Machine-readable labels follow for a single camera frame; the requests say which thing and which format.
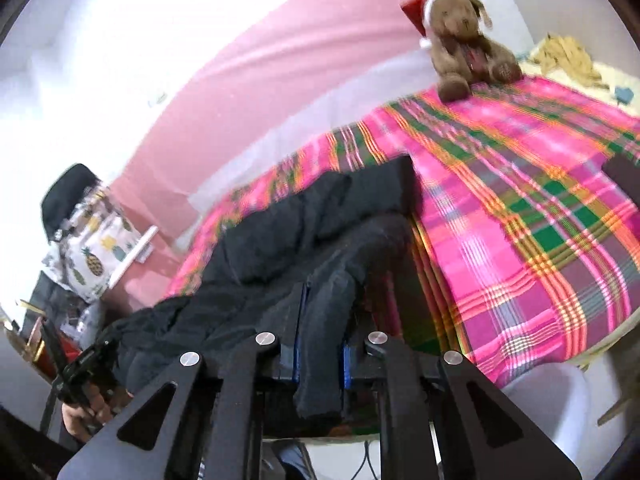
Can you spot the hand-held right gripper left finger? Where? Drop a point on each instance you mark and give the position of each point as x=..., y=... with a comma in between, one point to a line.
x=292, y=360

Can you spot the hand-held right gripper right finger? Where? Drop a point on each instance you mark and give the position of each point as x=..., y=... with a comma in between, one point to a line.
x=347, y=367

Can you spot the black puffer jacket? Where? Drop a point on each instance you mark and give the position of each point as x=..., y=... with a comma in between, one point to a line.
x=280, y=260

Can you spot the person's left hand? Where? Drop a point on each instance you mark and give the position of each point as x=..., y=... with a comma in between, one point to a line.
x=82, y=420

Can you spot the pineapple print cloth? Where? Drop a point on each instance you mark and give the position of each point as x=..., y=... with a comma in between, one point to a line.
x=92, y=250

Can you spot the white shelf board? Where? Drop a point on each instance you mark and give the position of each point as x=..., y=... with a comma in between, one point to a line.
x=135, y=255

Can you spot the black cushion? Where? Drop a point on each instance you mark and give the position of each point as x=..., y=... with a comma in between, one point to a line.
x=67, y=195

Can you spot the pink plaid blanket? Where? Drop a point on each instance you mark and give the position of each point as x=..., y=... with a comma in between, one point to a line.
x=525, y=240

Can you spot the black smartphone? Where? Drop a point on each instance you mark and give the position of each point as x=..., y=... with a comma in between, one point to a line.
x=625, y=175

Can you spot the brown teddy bear santa hat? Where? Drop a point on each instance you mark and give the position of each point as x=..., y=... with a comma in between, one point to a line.
x=462, y=45

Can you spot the crumpled yellow cloth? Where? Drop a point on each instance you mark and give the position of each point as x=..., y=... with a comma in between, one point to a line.
x=565, y=57

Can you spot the pale yellow bed sheet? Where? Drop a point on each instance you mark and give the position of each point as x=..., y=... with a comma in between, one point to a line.
x=620, y=85

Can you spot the white headboard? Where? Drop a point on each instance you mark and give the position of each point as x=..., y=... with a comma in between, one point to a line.
x=560, y=5

